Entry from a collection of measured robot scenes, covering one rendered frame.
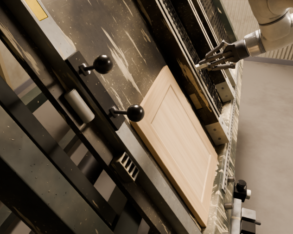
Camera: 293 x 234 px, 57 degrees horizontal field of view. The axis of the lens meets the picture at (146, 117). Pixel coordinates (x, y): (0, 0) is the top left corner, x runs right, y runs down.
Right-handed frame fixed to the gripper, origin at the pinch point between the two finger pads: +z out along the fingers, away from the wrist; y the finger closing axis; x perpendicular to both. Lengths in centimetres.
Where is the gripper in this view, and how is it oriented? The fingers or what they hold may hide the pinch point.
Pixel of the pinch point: (200, 66)
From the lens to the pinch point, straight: 121.3
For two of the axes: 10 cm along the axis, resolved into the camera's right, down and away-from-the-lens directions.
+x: -3.1, 5.7, -7.6
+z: -8.0, 2.7, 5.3
